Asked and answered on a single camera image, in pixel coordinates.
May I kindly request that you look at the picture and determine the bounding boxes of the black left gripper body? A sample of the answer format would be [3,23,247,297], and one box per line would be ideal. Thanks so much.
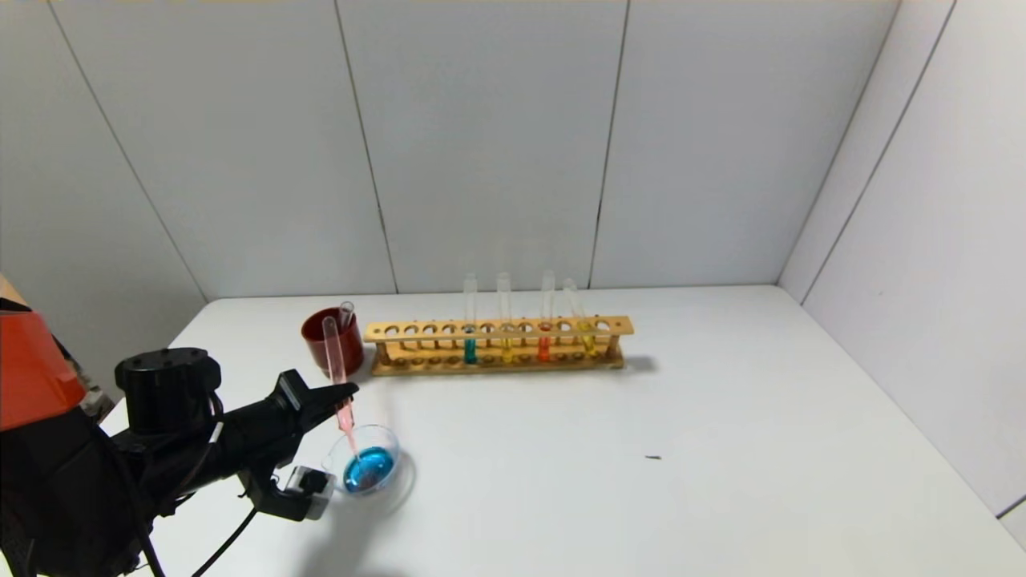
[217,369,320,478]

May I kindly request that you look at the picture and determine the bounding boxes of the red liquid glass test tube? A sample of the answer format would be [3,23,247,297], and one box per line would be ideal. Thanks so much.
[540,270,556,363]
[321,315,359,456]

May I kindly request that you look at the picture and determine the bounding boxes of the yellow liquid glass test tube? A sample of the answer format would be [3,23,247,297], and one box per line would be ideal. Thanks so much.
[562,277,599,357]
[496,271,515,363]

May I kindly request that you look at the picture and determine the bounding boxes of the wooden test tube rack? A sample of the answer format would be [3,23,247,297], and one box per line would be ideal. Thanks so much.
[364,316,635,377]

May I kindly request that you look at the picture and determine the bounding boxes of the dark red plastic cup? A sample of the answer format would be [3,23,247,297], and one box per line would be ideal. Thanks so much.
[301,307,366,379]

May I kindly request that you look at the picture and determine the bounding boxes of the clear glass beaker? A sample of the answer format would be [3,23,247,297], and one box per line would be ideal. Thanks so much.
[321,423,411,514]

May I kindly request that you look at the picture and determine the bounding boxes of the grey sneaker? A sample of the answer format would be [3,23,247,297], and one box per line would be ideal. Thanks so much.
[79,378,115,419]

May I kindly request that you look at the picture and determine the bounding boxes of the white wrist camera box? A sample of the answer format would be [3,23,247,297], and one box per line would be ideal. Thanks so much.
[285,465,336,520]

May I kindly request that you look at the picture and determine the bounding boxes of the thick black hanging cable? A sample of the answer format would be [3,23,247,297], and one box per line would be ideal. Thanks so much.
[191,505,259,577]

